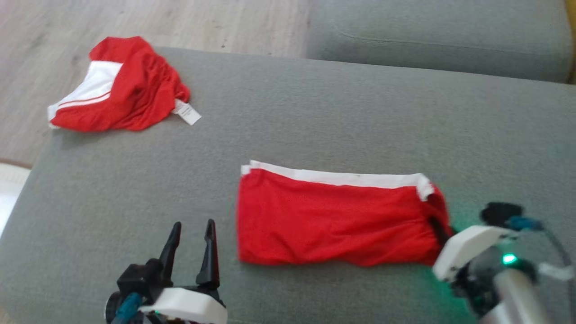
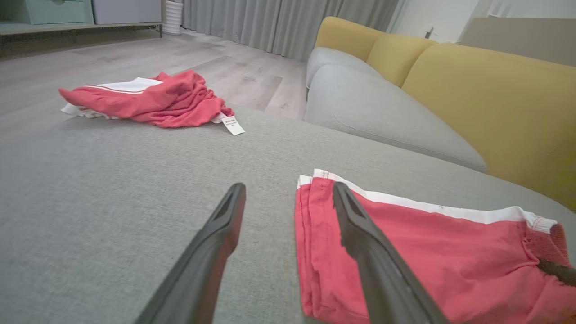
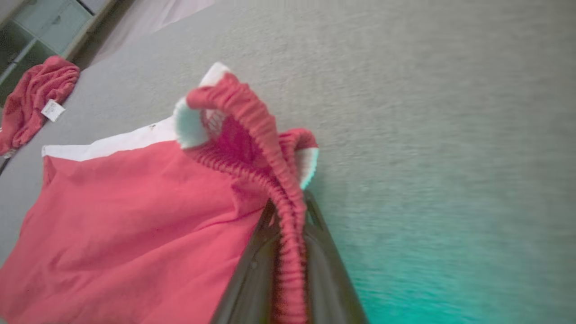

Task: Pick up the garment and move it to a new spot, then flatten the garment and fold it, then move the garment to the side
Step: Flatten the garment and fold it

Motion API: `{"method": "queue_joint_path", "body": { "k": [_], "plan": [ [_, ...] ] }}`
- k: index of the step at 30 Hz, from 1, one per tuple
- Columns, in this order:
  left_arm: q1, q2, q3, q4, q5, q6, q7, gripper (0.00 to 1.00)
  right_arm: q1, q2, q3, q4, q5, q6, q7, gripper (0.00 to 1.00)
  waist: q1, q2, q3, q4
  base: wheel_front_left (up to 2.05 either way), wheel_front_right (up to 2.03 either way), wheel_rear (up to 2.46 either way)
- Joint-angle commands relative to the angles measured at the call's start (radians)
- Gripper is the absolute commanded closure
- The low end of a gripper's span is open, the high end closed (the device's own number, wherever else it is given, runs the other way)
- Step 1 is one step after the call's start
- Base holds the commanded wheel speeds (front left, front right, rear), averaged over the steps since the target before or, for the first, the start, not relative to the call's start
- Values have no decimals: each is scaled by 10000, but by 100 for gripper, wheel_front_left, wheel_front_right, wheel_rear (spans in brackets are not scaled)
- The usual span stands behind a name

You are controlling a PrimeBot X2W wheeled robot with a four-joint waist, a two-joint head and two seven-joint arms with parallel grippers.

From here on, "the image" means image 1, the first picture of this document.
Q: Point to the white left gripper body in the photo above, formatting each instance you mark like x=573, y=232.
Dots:
x=189, y=308

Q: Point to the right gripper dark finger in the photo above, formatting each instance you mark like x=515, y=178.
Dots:
x=442, y=231

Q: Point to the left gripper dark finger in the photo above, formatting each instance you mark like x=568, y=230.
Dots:
x=170, y=256
x=209, y=261

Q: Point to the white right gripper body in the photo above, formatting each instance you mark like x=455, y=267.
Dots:
x=468, y=247

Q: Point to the red basketball jersey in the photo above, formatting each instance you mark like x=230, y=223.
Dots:
x=333, y=220

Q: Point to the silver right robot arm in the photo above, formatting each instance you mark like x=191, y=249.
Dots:
x=517, y=292

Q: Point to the large grey sofa seat cushion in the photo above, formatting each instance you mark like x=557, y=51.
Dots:
x=315, y=126

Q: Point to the red shorts with white trim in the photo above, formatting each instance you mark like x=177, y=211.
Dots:
x=135, y=90

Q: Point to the white rug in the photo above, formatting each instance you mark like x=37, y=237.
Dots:
x=9, y=193

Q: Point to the small grey sofa seat cushion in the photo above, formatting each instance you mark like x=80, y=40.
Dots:
x=427, y=27

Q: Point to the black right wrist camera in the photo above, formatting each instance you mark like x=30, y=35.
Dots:
x=499, y=212

